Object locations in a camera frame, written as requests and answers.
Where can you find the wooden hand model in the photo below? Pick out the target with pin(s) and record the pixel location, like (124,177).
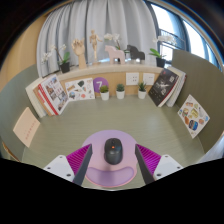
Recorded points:
(79,48)

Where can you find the beige card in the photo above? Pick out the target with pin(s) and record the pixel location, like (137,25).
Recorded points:
(26,126)

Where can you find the wooden desk back shelf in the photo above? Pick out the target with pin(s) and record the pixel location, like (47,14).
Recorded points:
(115,76)

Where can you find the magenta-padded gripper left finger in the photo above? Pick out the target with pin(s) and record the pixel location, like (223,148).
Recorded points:
(60,166)

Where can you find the dark-framed window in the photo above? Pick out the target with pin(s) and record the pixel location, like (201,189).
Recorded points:
(193,36)

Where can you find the white wall socket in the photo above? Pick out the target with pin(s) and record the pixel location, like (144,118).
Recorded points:
(132,78)
(148,79)

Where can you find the black cover book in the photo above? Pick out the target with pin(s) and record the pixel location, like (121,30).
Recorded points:
(163,86)

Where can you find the white picture sticker sheet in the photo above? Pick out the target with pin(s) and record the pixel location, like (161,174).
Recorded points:
(80,90)

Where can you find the black computer mouse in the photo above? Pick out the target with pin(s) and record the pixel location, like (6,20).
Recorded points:
(113,151)

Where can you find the purple mouse pad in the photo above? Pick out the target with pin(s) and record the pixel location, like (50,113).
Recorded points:
(110,175)

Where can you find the white orchid in black pot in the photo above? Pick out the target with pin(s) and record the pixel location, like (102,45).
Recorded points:
(160,62)
(111,36)
(64,67)

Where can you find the green desk divider panel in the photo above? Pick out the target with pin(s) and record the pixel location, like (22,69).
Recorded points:
(16,96)
(200,76)

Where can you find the black horse figure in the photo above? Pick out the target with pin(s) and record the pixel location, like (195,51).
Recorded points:
(136,53)

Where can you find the round purple number sign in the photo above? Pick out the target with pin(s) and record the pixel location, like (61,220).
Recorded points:
(100,82)

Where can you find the food sticker sheet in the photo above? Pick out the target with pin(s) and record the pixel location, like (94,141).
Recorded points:
(193,116)

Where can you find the grey curtain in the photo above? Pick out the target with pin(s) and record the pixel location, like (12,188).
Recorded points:
(126,23)

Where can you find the wooden mannequin figure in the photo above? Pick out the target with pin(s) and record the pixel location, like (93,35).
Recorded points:
(94,41)

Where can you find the red-edged photo magazine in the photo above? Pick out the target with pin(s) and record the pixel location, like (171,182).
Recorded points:
(55,95)

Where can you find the pink horse figure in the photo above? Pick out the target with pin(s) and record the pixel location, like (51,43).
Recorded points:
(114,53)

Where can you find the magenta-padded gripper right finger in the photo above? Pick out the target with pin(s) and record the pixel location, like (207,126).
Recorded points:
(166,165)

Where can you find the small succulent in white pot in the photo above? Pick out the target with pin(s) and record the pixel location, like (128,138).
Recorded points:
(120,95)
(104,96)
(142,94)

